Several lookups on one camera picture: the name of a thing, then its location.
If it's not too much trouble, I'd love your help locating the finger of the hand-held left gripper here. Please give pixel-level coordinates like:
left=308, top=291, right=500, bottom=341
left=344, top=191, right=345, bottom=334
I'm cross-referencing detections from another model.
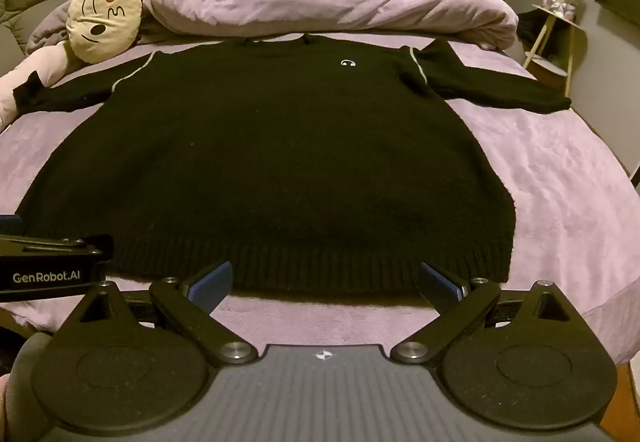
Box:
left=0, top=215, right=116, bottom=268

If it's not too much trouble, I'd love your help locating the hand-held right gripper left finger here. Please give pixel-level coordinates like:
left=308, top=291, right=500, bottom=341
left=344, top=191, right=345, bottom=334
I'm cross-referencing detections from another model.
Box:
left=65, top=260, right=259, bottom=366

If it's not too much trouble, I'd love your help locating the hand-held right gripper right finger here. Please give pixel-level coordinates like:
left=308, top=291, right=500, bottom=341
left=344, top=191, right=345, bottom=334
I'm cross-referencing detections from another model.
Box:
left=390, top=262, right=577, bottom=366

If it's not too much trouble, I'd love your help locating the black knit sweater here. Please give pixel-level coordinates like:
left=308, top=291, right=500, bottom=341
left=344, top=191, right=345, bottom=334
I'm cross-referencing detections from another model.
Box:
left=12, top=34, right=573, bottom=299

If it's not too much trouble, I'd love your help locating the long pink pillow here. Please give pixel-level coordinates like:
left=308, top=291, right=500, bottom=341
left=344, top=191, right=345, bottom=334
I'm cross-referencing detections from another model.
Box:
left=0, top=41, right=87, bottom=131

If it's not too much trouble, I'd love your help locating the yellow emoji face cushion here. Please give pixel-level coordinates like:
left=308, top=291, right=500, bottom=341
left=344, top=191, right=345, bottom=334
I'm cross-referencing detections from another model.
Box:
left=65, top=0, right=145, bottom=65

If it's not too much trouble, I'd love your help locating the purple duvet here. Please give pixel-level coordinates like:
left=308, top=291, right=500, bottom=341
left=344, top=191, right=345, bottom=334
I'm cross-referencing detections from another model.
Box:
left=25, top=0, right=519, bottom=55

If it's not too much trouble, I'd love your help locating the white side table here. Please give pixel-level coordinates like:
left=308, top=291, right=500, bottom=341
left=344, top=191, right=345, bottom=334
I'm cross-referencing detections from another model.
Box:
left=523, top=4, right=584, bottom=96

